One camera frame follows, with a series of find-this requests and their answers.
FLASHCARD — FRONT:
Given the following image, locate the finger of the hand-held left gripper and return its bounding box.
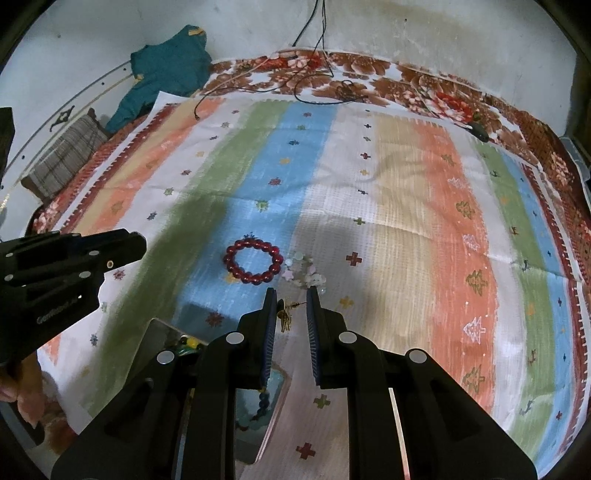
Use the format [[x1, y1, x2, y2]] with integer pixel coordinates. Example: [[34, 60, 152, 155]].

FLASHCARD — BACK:
[[0, 229, 147, 269], [0, 261, 118, 298]]

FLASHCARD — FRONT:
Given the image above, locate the yellow and dark bead bracelet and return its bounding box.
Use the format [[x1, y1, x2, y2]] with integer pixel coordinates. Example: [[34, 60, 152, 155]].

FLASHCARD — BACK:
[[164, 335, 207, 352]]

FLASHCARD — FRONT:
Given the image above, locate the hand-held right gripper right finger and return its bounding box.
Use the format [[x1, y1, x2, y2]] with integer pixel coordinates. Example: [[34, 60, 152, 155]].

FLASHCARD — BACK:
[[305, 285, 539, 480]]

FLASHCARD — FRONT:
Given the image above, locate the silver metal tin box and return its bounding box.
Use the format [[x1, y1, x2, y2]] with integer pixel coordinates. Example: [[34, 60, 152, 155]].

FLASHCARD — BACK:
[[141, 316, 291, 467]]

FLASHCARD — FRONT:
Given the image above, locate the white metal headboard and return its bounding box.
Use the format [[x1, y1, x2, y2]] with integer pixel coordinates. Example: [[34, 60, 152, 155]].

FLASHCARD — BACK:
[[0, 60, 139, 204]]

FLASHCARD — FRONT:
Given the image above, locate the thin black cable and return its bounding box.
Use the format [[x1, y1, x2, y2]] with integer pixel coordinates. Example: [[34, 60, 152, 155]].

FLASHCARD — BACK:
[[294, 0, 354, 106]]

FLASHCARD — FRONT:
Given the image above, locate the dark red bead bracelet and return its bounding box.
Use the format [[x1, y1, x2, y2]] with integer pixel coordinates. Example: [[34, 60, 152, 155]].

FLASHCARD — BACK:
[[224, 237, 283, 283]]

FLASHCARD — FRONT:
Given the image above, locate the teal garment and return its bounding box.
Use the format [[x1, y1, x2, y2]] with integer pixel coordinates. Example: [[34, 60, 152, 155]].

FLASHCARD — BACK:
[[105, 25, 212, 134]]

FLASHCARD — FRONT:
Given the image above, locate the black charging cable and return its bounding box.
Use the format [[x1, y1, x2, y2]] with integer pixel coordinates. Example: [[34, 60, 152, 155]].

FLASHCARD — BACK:
[[194, 0, 321, 121]]

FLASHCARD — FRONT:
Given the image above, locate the striped pastel cloth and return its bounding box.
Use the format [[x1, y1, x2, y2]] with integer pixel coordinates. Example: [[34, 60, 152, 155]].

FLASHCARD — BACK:
[[37, 90, 591, 480]]

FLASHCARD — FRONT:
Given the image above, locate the person's left hand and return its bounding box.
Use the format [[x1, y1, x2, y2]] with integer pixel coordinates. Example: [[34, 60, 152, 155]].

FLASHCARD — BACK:
[[0, 357, 47, 428]]

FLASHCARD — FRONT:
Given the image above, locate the pale white bead bracelet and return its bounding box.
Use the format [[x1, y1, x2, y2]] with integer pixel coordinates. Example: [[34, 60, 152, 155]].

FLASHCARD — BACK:
[[283, 251, 328, 296]]

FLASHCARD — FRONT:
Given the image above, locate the purple and teal bead bracelet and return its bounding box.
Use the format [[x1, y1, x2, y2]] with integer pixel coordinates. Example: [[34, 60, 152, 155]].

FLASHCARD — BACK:
[[236, 300, 308, 432]]

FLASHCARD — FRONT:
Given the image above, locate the grey plaid pillow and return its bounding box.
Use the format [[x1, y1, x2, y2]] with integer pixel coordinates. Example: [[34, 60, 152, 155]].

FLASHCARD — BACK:
[[21, 108, 112, 199]]

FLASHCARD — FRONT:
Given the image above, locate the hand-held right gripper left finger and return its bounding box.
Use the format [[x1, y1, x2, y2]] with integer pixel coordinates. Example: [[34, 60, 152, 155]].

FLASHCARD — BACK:
[[51, 287, 279, 480]]

